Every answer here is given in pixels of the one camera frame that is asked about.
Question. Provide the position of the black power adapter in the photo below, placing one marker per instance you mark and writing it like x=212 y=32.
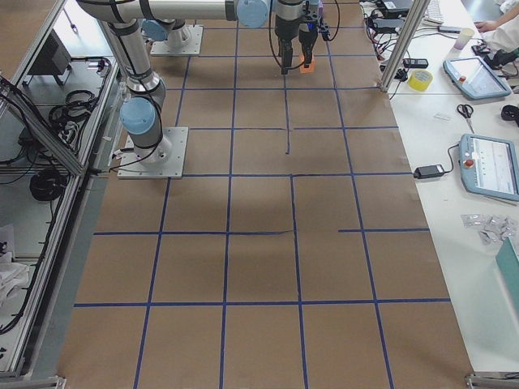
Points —
x=428 y=171

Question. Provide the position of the bag of screws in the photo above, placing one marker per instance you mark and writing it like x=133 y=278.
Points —
x=491 y=228

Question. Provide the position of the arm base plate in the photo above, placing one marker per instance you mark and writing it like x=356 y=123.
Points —
x=167 y=160
x=181 y=42

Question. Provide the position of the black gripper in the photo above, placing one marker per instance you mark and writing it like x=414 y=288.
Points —
x=286 y=29

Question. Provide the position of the lower teach pendant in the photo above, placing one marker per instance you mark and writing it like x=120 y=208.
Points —
x=489 y=166

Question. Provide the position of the teal board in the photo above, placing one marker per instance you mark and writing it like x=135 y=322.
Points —
x=507 y=261

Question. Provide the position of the black control box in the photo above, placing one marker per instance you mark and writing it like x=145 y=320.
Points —
x=53 y=59

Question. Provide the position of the yellow tape roll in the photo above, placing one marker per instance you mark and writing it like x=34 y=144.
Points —
x=420 y=80

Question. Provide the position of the upper teach pendant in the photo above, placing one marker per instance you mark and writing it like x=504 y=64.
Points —
x=475 y=79

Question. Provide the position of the black remote device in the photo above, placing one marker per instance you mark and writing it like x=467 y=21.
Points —
x=415 y=63

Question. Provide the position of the black scissors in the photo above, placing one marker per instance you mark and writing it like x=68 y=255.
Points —
x=466 y=111

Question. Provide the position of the teach pendant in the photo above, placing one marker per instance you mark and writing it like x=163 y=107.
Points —
x=489 y=166
x=475 y=79

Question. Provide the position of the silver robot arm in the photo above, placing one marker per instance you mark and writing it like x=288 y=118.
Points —
x=127 y=22

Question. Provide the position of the plastic cup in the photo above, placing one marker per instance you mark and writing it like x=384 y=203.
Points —
x=464 y=37

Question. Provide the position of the person hand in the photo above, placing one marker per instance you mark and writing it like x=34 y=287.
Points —
x=487 y=25

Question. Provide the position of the orange foam cube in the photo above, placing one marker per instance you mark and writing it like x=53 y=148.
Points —
x=307 y=68

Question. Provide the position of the aluminium side frame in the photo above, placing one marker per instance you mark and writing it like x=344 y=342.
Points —
x=52 y=138

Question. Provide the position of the aluminium frame post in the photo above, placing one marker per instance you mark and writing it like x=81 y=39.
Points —
x=413 y=20

